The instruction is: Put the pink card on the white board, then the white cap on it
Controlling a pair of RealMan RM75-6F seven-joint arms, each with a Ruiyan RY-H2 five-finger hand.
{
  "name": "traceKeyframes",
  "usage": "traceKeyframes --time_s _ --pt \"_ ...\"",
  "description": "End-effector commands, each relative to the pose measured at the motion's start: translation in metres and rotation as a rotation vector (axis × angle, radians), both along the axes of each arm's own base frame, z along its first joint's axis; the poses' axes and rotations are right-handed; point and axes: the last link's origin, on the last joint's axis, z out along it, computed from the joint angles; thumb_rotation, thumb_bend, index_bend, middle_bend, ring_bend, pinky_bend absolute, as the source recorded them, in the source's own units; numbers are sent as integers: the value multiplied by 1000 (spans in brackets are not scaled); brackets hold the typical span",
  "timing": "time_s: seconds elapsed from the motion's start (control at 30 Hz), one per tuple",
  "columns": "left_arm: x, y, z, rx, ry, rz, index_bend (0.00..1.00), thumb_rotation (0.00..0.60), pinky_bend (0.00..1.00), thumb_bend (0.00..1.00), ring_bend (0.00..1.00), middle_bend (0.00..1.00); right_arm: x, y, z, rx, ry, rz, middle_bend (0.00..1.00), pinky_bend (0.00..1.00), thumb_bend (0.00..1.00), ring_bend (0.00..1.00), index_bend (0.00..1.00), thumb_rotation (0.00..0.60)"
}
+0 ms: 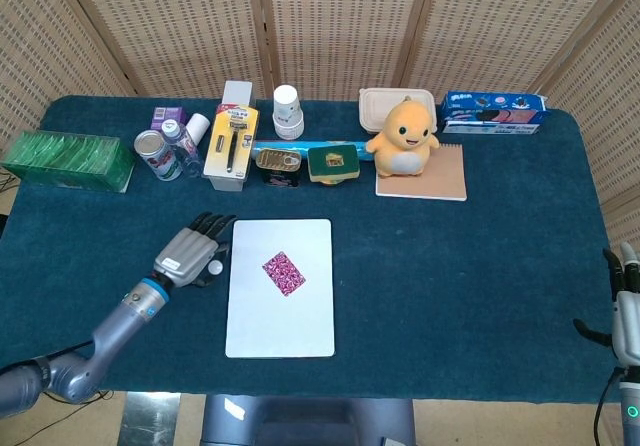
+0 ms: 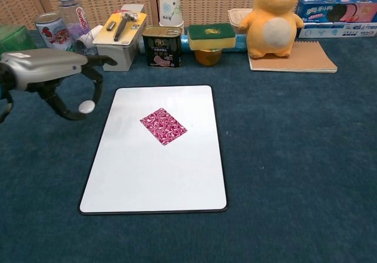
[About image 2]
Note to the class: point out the small white box red mark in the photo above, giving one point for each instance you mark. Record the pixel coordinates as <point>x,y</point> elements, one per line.
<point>132,8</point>

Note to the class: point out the grey white rectangular box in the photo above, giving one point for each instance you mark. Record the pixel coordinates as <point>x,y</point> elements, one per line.
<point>120,58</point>

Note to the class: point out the red white drink can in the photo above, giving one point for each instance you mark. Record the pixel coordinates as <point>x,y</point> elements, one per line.
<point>54,34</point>

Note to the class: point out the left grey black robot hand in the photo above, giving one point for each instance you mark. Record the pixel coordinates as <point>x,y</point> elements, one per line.
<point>44,67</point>

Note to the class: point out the blue cookie box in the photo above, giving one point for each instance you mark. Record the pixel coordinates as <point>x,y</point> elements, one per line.
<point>332,11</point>

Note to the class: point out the small white cylinder bottle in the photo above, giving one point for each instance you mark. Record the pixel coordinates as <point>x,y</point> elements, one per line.
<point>88,37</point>

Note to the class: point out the green tea box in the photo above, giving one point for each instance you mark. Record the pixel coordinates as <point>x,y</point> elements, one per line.
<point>16,39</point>

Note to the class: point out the beige plastic food container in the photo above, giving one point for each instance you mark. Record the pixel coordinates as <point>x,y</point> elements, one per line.
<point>235,18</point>

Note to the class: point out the green yellow sponge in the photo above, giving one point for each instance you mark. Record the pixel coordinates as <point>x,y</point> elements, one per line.
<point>211,37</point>

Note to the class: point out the orange jelly cup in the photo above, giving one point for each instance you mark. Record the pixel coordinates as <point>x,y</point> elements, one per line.
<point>208,58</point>

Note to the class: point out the white oval pebble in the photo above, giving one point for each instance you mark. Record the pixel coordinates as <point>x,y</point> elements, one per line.
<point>87,107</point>

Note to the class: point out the clear plastic water bottle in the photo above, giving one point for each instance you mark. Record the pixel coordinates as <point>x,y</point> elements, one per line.
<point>69,12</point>

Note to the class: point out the kraft spiral notebook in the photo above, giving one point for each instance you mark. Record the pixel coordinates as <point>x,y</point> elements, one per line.
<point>306,58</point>

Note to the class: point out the white rectangular board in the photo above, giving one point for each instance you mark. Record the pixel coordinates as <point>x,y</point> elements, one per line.
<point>153,174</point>

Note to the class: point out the white blue carton box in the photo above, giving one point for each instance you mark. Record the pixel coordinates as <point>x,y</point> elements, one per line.
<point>338,31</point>

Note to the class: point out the white printed paper cup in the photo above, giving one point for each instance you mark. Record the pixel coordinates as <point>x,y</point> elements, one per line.
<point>171,8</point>

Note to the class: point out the yellow plush toy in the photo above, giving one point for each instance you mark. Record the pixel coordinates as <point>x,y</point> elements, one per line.
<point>274,24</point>

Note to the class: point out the razor in yellow blister pack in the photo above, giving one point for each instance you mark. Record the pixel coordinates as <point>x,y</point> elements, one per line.
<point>123,30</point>

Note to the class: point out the pink patterned square packet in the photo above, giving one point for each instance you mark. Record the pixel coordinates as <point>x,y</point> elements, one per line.
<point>163,126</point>

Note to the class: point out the black luncheon meat tin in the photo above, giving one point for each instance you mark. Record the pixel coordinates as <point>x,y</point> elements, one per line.
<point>163,49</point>

